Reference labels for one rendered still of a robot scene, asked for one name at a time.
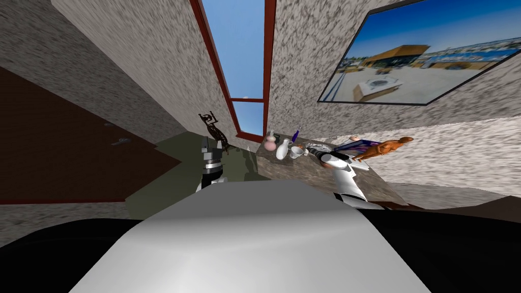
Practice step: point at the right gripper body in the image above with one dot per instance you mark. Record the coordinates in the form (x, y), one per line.
(318, 152)

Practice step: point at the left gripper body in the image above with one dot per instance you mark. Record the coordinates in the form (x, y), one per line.
(212, 156)

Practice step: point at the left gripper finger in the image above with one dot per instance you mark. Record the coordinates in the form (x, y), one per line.
(220, 146)
(205, 143)

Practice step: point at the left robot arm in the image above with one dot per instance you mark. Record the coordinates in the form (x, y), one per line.
(211, 176)

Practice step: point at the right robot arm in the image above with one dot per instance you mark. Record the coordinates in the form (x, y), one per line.
(346, 179)

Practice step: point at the black metal bicycle sculpture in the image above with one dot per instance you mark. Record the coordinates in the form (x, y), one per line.
(215, 130)

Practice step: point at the white mug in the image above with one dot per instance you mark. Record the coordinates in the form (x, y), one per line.
(296, 152)

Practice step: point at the brown marbled table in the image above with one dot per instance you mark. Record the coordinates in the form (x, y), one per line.
(301, 173)

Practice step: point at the purple pen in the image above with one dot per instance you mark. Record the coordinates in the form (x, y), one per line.
(296, 135)

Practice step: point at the white tall jug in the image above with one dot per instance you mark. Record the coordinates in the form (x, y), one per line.
(282, 151)

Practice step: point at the purple book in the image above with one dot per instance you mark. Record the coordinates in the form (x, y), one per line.
(358, 145)

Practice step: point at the pink round vase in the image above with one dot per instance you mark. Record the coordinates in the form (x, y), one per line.
(270, 144)

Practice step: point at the orange wooden figure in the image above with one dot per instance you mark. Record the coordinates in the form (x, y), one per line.
(378, 149)

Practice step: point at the red framed window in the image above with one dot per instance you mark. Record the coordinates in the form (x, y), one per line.
(240, 57)

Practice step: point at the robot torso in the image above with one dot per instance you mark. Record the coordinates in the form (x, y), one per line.
(248, 244)

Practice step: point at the black framed street picture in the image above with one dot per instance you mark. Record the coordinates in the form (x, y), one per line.
(407, 61)

